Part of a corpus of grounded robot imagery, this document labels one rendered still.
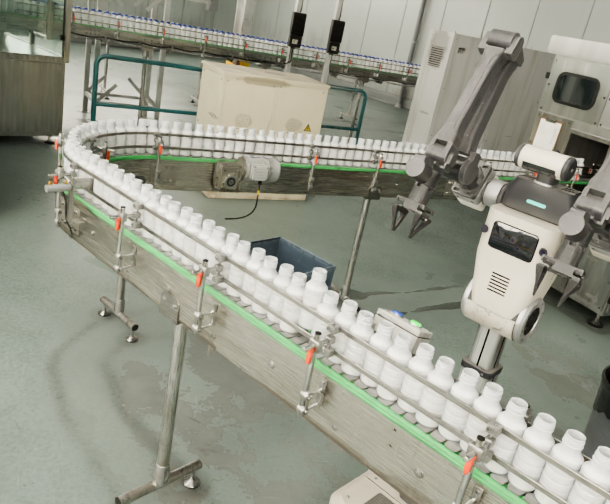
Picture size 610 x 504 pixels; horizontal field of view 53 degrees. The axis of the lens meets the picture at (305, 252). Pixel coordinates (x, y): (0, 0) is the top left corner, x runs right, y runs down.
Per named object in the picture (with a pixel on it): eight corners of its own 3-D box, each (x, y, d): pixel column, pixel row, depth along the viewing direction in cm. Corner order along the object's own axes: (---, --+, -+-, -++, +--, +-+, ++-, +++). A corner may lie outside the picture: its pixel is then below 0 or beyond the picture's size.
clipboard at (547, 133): (529, 153, 518) (542, 115, 507) (550, 161, 500) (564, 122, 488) (526, 153, 516) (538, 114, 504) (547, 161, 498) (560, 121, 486)
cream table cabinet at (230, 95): (282, 182, 687) (301, 74, 644) (307, 201, 637) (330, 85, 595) (186, 177, 633) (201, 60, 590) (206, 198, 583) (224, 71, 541)
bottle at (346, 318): (336, 367, 156) (350, 310, 150) (321, 355, 160) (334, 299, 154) (352, 362, 160) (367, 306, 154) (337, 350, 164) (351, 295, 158)
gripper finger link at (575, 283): (565, 309, 145) (584, 273, 144) (536, 295, 148) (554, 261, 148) (568, 312, 151) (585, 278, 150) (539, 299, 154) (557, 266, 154)
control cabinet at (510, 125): (486, 184, 883) (529, 46, 814) (511, 196, 843) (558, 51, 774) (443, 182, 843) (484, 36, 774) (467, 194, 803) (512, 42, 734)
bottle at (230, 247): (224, 291, 184) (232, 240, 178) (211, 282, 188) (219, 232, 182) (239, 287, 189) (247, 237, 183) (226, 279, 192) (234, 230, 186)
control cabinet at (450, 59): (438, 181, 839) (479, 35, 770) (462, 194, 799) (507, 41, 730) (390, 179, 799) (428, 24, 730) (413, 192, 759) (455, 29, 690)
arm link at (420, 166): (459, 156, 176) (433, 147, 181) (443, 140, 167) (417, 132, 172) (440, 194, 176) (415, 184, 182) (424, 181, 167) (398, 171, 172)
